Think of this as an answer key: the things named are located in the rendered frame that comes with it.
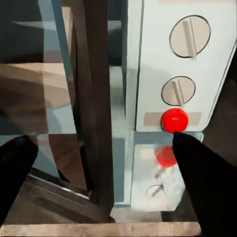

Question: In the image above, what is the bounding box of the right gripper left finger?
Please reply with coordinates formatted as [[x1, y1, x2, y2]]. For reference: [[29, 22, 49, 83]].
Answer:
[[0, 132, 41, 227]]

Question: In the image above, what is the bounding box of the microwave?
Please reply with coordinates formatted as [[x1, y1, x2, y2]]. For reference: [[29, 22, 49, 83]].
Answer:
[[0, 0, 237, 224]]

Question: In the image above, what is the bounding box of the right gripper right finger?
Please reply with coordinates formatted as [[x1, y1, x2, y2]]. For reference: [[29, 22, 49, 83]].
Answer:
[[172, 131, 237, 237]]

